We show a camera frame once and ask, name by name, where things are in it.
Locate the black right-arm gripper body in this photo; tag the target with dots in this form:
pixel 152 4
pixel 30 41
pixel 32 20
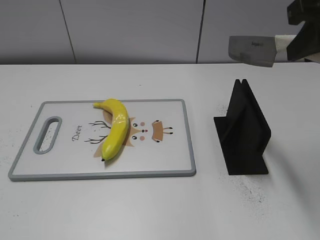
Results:
pixel 303 11

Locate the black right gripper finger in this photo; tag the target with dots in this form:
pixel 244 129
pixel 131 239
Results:
pixel 306 42

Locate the steel cleaver knife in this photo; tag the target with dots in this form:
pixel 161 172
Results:
pixel 257 50

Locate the yellow plastic banana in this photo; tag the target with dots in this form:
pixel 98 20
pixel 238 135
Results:
pixel 119 128

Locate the black knife stand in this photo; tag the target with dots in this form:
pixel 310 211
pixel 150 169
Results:
pixel 243 132

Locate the white grey-rimmed cutting board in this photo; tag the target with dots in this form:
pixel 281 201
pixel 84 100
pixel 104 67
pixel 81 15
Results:
pixel 65 140

